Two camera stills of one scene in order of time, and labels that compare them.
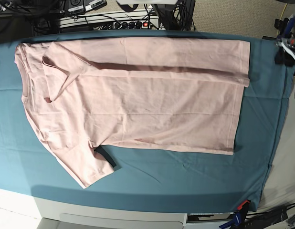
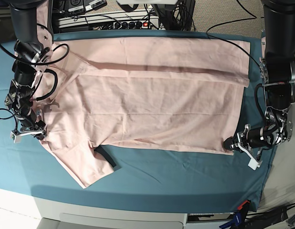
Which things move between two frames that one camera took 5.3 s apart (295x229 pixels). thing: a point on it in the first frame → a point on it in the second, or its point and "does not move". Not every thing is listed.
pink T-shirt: [169, 94] does not move
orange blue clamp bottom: [239, 217] does not move
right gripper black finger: [282, 57] → [228, 142]
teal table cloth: [182, 182] does not move
